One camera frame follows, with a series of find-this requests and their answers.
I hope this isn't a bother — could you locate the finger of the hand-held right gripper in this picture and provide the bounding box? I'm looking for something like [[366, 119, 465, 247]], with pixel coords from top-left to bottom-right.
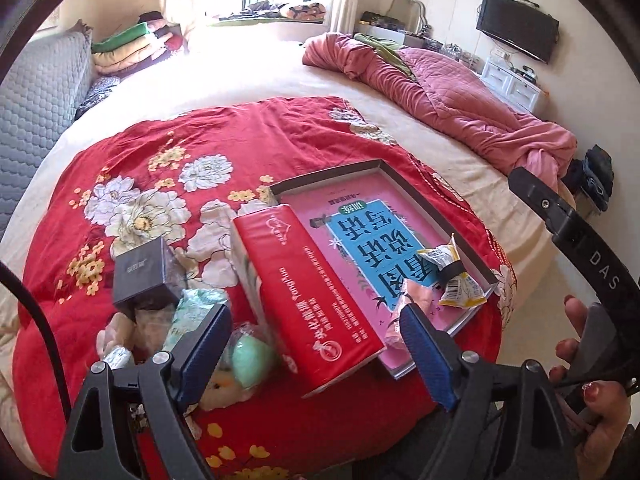
[[507, 166, 587, 243]]

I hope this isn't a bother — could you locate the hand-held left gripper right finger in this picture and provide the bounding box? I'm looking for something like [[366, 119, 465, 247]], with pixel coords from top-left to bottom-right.
[[400, 304, 583, 480]]

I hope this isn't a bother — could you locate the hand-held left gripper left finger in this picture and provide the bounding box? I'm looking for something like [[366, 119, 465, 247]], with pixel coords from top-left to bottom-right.
[[57, 302, 233, 480]]

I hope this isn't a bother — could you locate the green tissue pack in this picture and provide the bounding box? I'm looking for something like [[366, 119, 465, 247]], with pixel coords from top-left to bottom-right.
[[162, 287, 231, 356]]

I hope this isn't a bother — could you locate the green egg sponge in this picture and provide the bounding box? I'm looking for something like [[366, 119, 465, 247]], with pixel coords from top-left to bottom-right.
[[220, 322, 296, 391]]

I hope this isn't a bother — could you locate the pink scrunchie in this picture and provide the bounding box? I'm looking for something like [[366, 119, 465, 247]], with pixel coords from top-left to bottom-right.
[[384, 280, 441, 348]]

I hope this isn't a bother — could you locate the yellow snack packet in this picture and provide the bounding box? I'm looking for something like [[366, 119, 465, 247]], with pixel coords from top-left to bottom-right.
[[419, 234, 488, 308]]

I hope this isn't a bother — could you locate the grey cardboard box tray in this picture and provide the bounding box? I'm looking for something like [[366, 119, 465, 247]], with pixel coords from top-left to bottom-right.
[[270, 159, 500, 380]]

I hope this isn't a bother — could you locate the person's right hand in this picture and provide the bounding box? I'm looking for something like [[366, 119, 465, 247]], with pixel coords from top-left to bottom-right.
[[547, 295, 635, 467]]

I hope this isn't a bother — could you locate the white yellow plush toy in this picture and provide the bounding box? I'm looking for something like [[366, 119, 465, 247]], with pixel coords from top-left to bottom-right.
[[200, 367, 251, 411]]

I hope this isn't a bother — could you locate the beige fuzzy plush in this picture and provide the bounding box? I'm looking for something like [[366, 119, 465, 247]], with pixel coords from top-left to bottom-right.
[[97, 310, 176, 361]]

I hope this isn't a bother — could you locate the small black box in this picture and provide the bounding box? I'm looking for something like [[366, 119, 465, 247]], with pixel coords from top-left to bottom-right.
[[112, 236, 183, 323]]

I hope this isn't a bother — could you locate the red tissue box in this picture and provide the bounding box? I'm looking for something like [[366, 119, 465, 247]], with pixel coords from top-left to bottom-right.
[[230, 204, 386, 400]]

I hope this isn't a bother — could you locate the white drawer cabinet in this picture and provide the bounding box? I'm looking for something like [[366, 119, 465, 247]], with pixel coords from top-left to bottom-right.
[[480, 55, 544, 113]]

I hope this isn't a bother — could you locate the pink quilt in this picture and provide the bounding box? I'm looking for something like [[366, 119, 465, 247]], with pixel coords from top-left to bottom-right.
[[301, 32, 578, 193]]

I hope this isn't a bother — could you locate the pink book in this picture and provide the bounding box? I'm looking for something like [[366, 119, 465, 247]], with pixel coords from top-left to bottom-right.
[[287, 180, 468, 376]]

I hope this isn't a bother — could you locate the black television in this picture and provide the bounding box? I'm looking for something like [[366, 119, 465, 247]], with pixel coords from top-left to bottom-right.
[[475, 0, 560, 65]]

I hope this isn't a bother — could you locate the green cloth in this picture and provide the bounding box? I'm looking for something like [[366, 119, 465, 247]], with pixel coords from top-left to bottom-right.
[[353, 33, 416, 78]]

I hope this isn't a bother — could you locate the red floral blanket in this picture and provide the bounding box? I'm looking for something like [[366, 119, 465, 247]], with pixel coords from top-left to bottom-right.
[[10, 96, 518, 480]]

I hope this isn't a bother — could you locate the cluttered dressing table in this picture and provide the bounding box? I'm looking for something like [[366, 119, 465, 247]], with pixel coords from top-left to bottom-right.
[[355, 10, 482, 68]]

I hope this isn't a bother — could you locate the silver framed mirror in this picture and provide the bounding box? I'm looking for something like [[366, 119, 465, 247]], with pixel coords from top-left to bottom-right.
[[387, 0, 432, 32]]

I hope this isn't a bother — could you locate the dark patterned pillow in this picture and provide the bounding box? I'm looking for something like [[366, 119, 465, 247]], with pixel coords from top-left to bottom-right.
[[74, 76, 122, 121]]

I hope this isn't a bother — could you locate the grey quilted headboard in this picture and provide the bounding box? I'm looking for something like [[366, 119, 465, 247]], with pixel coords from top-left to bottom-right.
[[0, 30, 96, 241]]

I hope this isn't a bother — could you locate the stack of folded bedding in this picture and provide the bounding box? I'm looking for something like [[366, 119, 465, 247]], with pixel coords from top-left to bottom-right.
[[92, 42, 168, 78]]

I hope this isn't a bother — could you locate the patterned folded blanket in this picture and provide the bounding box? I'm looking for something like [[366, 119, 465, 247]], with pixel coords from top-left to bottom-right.
[[280, 2, 327, 22]]

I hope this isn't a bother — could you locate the green folded blanket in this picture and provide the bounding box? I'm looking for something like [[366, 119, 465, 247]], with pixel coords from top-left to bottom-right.
[[92, 34, 157, 55]]

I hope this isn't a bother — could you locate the green windowsill mat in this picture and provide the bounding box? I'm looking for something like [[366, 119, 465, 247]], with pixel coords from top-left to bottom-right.
[[207, 16, 323, 28]]

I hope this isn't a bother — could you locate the black cable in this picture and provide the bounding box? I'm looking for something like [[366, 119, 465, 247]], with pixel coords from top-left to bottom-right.
[[0, 260, 72, 411]]

